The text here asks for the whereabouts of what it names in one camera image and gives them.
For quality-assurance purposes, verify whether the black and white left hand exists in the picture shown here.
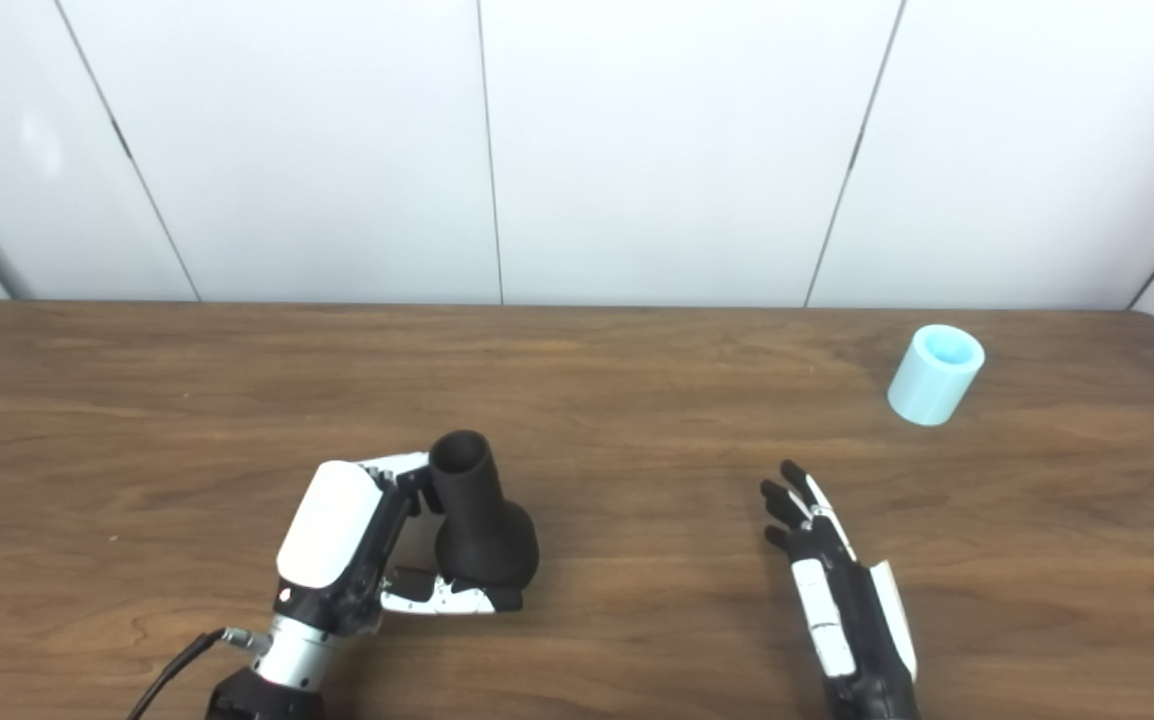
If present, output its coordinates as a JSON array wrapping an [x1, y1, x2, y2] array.
[[275, 452, 524, 636]]

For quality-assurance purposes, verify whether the black and white right hand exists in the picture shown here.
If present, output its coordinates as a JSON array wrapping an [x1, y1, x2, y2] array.
[[760, 460, 920, 720]]

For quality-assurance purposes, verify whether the black funnel-shaped nozzle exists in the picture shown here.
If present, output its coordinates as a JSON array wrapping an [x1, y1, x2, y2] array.
[[429, 430, 540, 591]]

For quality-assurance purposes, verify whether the light blue cylinder cup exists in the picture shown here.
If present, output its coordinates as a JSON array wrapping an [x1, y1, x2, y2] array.
[[887, 324, 986, 427]]

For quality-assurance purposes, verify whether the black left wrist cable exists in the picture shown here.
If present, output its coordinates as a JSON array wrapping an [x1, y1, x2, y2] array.
[[125, 627, 273, 720]]

